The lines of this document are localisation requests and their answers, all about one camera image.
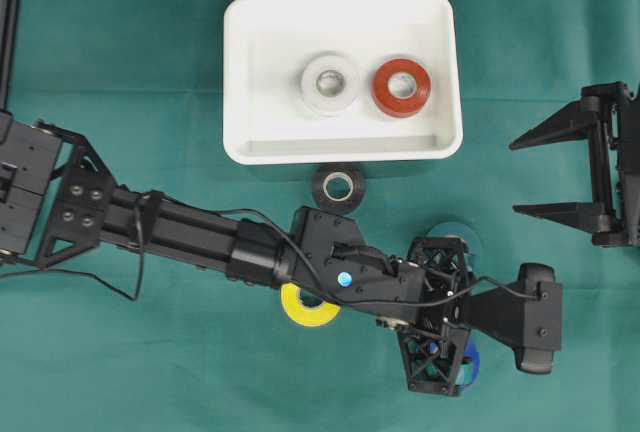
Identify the white plastic case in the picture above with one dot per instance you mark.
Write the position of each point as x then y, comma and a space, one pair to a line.
268, 43

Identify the green tape roll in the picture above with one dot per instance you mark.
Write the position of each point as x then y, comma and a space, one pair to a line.
474, 252

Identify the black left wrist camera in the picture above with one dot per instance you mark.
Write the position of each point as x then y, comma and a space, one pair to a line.
525, 315

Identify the black aluminium frame rail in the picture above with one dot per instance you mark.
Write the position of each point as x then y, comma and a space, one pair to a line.
8, 24

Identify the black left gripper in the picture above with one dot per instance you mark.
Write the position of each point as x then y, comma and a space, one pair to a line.
433, 348

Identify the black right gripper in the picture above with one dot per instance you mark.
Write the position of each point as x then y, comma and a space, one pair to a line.
607, 116

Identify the yellow tape roll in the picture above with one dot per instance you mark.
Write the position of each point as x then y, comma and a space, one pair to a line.
303, 315

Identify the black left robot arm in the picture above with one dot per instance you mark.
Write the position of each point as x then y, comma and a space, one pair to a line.
59, 200

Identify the red tape roll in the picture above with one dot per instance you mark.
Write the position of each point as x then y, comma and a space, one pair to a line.
401, 88

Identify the black tape roll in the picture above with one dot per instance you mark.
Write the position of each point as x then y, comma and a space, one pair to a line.
338, 188

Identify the blue tape roll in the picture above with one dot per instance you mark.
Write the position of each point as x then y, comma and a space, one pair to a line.
470, 365

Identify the white tape roll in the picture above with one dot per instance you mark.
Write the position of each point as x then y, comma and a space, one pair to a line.
329, 84

